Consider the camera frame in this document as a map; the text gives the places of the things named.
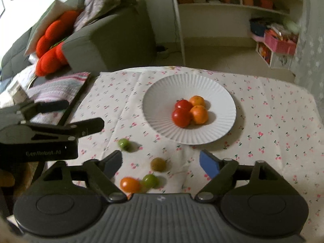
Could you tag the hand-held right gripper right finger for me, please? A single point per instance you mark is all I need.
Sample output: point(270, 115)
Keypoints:
point(208, 165)

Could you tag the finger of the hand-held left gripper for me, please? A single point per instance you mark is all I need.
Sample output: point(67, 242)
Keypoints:
point(46, 107)
point(87, 127)

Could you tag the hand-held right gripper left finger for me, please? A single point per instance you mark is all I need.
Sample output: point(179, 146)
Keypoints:
point(113, 162)

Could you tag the green cherry tomato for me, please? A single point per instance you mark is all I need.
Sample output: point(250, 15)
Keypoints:
point(150, 181)
point(124, 144)

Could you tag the orange cherry tomato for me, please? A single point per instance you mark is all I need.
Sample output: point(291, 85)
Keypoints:
point(130, 184)

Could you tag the white ribbed plate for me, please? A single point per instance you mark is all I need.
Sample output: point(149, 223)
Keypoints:
point(164, 93)

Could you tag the striped patterned pillow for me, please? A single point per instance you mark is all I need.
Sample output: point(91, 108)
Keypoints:
point(58, 86)

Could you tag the white printed papers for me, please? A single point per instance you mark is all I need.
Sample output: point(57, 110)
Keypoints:
point(15, 81)

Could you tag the brown longan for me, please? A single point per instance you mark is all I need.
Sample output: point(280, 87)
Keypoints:
point(158, 164)

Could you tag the small orange tangerine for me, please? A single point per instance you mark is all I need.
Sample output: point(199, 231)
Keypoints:
point(197, 100)
point(199, 114)

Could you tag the red cherry tomato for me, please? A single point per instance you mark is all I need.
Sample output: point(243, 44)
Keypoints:
point(183, 104)
point(181, 118)

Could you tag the cherry print tablecloth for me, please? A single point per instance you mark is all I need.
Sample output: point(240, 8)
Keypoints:
point(265, 131)

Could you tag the red plush cushion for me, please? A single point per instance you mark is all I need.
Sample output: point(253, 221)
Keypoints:
point(50, 35)

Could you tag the grey sofa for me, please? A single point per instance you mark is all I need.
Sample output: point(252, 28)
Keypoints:
point(108, 43)

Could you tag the white cushion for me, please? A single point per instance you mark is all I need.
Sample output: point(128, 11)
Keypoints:
point(45, 17)

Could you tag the white storage cube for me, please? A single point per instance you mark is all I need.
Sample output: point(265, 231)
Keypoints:
point(278, 60)

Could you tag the pink plastic basket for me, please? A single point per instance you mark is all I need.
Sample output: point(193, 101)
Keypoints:
point(279, 44)

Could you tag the dark blue container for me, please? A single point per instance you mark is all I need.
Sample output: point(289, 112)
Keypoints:
point(258, 27)

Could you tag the white lace curtain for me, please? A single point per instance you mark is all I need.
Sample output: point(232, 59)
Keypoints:
point(311, 55)

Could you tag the white shelf unit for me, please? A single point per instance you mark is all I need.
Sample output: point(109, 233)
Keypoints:
point(227, 6)

